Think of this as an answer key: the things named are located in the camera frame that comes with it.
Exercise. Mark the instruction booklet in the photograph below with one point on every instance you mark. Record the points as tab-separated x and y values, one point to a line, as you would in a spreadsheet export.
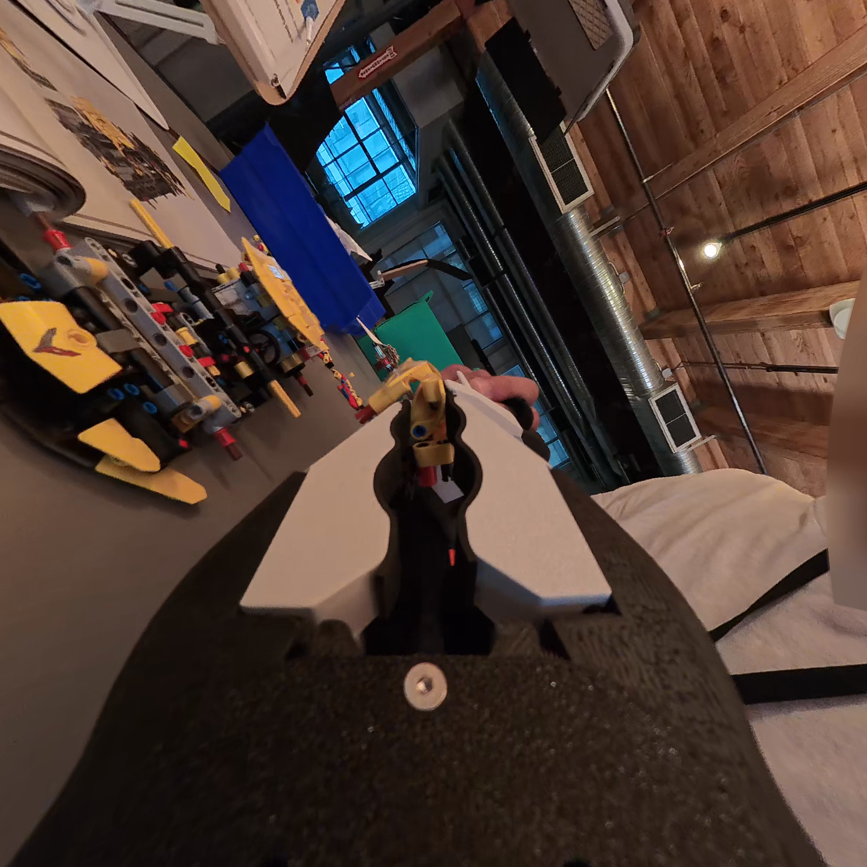
54	101

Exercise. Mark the printed instruction sheet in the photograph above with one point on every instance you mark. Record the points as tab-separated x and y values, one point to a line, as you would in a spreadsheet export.
271	34

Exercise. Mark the blue storage bin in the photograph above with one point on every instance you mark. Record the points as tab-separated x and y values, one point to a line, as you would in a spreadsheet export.
284	203

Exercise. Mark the partly built yellow toy car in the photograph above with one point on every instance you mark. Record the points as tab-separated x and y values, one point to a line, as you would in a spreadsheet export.
54	338

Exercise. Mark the yellow paper scrap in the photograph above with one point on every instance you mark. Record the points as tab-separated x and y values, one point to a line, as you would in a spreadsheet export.
203	176

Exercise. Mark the silver ventilation duct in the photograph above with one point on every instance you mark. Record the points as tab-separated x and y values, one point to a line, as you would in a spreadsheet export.
609	305

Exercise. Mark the grey desk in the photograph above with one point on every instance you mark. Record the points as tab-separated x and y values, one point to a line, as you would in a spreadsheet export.
68	576

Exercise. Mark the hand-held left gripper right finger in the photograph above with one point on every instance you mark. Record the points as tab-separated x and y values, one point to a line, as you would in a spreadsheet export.
535	542

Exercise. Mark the red pin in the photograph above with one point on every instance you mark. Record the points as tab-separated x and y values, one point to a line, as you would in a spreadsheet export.
366	414

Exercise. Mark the white ceiling air vent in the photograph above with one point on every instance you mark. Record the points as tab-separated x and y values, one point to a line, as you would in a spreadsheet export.
565	169

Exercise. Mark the person's right hand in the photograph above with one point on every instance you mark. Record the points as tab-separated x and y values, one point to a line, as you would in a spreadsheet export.
494	383

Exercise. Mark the yellow wheel arch panel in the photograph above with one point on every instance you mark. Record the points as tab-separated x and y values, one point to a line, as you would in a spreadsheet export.
430	406

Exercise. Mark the brown wooden model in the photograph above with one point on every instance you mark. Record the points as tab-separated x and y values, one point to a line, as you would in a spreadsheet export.
387	355

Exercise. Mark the small yellow curved panel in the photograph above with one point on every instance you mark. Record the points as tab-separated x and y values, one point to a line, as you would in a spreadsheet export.
399	389

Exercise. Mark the wooden stick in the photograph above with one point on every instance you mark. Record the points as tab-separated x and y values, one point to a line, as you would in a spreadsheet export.
406	269

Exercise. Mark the green bin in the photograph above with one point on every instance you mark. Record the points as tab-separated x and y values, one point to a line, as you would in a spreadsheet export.
413	338

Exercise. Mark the crumpled white paper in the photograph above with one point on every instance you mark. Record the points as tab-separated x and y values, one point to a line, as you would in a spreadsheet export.
352	240

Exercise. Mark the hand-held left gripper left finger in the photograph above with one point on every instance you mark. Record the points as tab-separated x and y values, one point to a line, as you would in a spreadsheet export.
318	542

